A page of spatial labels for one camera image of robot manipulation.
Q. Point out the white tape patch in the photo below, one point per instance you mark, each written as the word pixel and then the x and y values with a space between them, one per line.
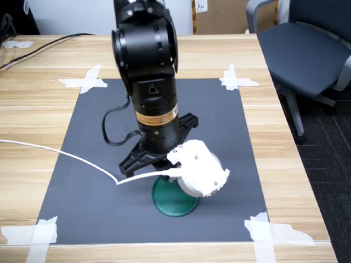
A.
pixel 89 81
pixel 230 80
pixel 41 235
pixel 263 233
pixel 16 44

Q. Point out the black item with white print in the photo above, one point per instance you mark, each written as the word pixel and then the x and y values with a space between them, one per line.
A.
pixel 30 22

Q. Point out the blue-grey office chair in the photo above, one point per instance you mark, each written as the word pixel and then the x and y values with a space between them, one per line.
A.
pixel 301 54

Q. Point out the round green lid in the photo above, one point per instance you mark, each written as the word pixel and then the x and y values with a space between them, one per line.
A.
pixel 170 202

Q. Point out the white camera box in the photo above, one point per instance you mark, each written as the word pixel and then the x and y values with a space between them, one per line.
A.
pixel 197 167

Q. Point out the cardboard box with yellow tape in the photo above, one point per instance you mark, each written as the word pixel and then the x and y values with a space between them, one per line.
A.
pixel 225 16

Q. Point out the dark grey mat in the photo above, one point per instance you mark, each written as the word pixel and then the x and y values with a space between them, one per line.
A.
pixel 82 191

